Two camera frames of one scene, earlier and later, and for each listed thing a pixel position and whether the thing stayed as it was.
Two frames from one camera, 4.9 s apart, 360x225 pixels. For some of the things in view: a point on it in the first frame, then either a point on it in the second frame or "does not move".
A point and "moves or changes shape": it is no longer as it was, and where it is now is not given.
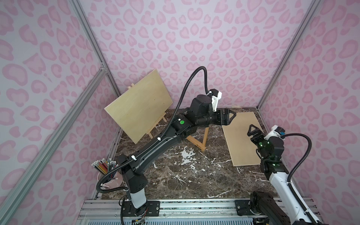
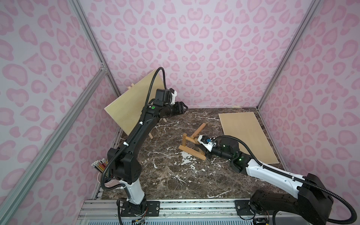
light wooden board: [136, 111] does not move
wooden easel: [199, 145] moves or changes shape
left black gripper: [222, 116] to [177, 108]
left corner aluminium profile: [77, 8] does not move
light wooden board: [243, 149] does not move
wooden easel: [150, 131] does not move
